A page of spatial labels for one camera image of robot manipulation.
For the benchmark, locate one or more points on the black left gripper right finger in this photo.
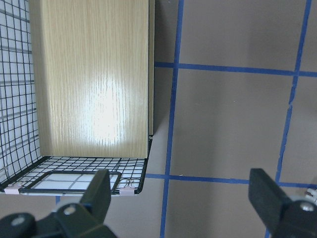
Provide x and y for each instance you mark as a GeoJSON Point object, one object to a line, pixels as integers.
{"type": "Point", "coordinates": [283, 216]}

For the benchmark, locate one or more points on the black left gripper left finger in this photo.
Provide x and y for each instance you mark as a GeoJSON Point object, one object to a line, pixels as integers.
{"type": "Point", "coordinates": [84, 219]}

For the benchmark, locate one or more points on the wire basket with wood board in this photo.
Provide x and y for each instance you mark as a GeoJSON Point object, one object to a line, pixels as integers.
{"type": "Point", "coordinates": [76, 94]}

